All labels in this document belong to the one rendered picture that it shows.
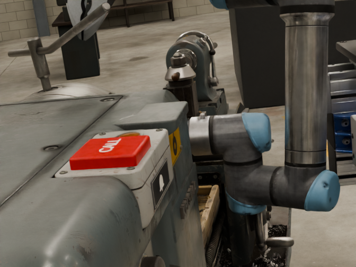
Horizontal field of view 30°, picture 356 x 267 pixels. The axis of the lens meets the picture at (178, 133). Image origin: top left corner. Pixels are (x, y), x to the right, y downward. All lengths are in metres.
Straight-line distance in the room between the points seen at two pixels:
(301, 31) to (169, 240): 0.53
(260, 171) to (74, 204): 0.78
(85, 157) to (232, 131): 0.68
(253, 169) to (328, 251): 2.00
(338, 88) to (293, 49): 0.39
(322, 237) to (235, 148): 2.16
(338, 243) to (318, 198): 2.11
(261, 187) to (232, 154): 0.08
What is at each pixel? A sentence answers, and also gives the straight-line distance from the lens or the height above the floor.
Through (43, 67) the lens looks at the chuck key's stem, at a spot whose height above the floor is 1.27.
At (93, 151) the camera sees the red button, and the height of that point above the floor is 1.27.
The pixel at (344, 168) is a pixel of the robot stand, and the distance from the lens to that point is 1.61.
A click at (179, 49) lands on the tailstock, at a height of 1.12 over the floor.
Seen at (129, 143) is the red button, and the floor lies 1.27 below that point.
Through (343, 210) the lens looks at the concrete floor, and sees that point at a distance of 3.67.
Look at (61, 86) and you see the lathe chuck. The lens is 1.11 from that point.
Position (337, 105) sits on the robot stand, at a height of 1.05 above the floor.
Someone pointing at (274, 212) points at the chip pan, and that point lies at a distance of 2.29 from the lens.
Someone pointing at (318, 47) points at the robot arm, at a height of 1.24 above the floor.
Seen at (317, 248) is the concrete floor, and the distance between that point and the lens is 3.26.
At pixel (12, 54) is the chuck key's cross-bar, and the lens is 1.16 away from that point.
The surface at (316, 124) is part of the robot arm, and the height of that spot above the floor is 1.11.
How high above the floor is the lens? 1.43
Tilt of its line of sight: 15 degrees down
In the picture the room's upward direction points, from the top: 7 degrees counter-clockwise
